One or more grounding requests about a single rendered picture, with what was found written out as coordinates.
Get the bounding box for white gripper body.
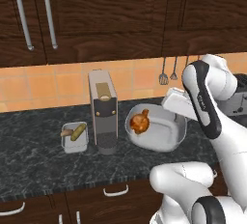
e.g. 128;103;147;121
160;87;199;122

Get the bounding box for clear meat container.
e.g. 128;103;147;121
124;102;188;154

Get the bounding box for brown chicken drumstick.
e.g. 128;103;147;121
129;108;151;135

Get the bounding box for yellow-green sweet potato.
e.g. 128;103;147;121
69;124;88;142

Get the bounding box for clear vegetable container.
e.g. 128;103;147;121
60;122;90;154

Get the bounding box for brown potato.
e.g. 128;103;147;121
60;128;74;138

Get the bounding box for hanging small spatula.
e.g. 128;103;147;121
169;56;179;81

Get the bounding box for hanging slotted spatula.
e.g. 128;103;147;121
158;56;170;87

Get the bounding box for silver toaster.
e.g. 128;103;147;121
225;72;247;118

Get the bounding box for grey coffee machine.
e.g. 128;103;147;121
88;69;120;156

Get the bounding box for dark wood drawer front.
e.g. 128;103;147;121
207;162;230;197
65;178;164;224
0;192;69;224

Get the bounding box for wide dark wood cupboard door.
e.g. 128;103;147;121
31;0;167;66

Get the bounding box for narrow dark wood cupboard door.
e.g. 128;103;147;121
0;0;48;70

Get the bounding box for white drawer handle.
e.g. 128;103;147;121
0;201;26;217
102;183;130;198

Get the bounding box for long silver cupboard handle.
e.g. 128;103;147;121
13;0;36;52
41;0;59;50

